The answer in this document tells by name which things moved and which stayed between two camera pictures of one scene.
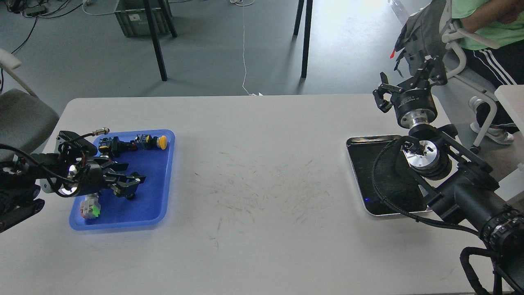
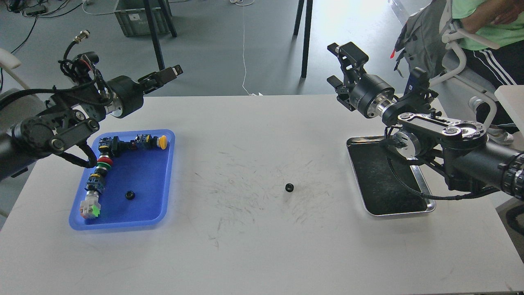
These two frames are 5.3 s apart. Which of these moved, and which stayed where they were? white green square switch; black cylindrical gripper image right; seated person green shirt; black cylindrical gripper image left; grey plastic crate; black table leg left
Moved: black cylindrical gripper image left; black cylindrical gripper image right
Stayed: grey plastic crate; black table leg left; seated person green shirt; white green square switch
